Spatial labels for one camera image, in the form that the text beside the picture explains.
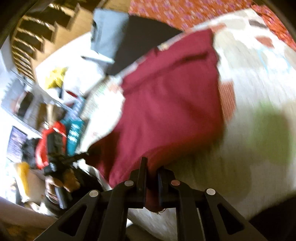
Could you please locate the maroon red garment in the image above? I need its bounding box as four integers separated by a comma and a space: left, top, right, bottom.
86, 29, 224, 187

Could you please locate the person's left hand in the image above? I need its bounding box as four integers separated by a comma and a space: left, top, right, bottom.
45, 169, 80, 199

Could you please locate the teal patterned box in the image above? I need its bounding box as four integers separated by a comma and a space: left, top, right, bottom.
61, 97, 85, 156

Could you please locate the white heart-patterned quilt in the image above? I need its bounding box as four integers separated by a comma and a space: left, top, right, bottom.
78, 9, 296, 241

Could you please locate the yellow star-shaped item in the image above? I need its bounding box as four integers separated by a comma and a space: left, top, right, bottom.
45, 67, 68, 89

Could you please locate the white plastic bag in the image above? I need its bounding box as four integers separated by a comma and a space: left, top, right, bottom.
35, 32, 114, 103

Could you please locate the wooden staircase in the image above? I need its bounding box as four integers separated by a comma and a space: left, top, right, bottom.
10, 0, 112, 82

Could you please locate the light blue folded cloth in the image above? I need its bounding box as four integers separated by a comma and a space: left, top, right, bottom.
91, 8, 129, 59

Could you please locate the black folded cloth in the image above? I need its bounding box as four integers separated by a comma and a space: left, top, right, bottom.
106, 16, 182, 76

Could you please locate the orange floral bedsheet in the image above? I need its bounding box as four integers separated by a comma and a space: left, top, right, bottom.
128, 0, 295, 50

